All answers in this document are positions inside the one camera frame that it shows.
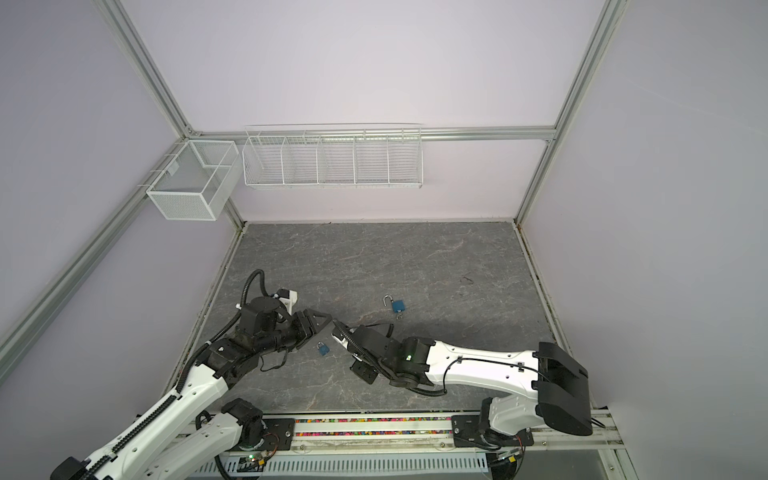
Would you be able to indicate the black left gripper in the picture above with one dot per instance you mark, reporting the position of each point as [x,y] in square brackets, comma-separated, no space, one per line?
[308,328]

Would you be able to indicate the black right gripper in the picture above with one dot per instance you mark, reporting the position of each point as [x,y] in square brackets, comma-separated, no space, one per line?
[360,369]

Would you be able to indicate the blue padlock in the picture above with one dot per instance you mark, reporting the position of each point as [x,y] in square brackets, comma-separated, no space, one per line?
[397,306]
[323,348]

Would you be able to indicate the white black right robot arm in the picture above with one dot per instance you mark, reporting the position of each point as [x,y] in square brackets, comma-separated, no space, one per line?
[544,386]

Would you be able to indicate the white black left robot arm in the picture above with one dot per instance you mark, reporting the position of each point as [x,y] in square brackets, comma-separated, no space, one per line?
[179,433]

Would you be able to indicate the white mesh box basket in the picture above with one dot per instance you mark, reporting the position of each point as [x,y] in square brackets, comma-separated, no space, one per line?
[198,180]

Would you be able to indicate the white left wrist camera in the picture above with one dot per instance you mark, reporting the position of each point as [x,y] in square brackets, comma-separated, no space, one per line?
[288,298]

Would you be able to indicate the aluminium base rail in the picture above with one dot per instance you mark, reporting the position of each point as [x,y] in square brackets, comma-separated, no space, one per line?
[406,432]

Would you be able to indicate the white vented cable duct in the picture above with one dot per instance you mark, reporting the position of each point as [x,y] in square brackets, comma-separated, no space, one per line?
[379,466]

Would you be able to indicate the white wire long basket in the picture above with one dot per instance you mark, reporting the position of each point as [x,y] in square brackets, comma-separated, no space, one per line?
[333,155]

